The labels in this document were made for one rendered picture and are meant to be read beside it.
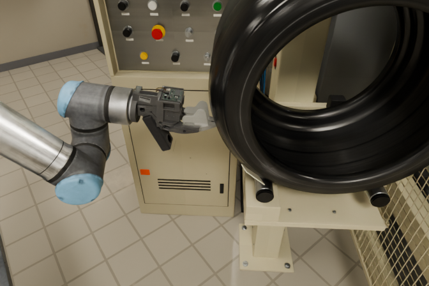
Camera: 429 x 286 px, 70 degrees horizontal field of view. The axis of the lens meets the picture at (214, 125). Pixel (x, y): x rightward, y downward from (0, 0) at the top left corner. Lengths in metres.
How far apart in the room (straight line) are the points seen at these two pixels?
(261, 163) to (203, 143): 0.80
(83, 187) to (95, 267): 1.12
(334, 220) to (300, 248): 0.92
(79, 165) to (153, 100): 0.21
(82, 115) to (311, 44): 0.66
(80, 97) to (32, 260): 1.32
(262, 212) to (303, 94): 0.42
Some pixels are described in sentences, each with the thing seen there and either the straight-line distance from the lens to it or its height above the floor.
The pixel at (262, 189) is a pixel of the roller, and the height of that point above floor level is 0.92.
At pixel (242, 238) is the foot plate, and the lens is 1.78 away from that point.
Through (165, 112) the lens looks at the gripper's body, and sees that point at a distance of 0.73.
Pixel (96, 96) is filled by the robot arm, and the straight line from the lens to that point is 0.75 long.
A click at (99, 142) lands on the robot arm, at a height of 1.01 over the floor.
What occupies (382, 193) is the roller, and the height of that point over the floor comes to 0.92.
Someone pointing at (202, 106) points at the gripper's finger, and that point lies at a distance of 0.75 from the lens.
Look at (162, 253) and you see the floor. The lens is 1.76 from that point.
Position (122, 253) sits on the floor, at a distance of 1.80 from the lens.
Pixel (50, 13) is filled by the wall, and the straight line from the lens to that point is 3.96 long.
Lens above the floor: 1.49
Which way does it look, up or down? 36 degrees down
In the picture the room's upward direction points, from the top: straight up
